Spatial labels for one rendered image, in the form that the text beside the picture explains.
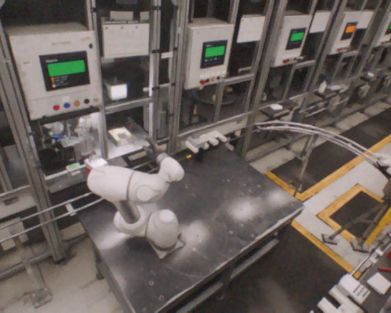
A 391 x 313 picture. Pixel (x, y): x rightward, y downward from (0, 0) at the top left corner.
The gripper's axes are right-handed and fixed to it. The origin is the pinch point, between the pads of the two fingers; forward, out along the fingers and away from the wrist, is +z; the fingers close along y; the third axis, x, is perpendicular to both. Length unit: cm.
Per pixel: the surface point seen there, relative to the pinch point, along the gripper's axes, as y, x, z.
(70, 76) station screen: 48, 38, 18
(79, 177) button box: -17.0, 45.4, 8.0
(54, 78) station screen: 48, 46, 18
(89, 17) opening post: 78, 22, 21
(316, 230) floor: -113, -154, -87
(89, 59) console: 55, 25, 20
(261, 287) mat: -111, -57, -94
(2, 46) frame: 66, 66, 22
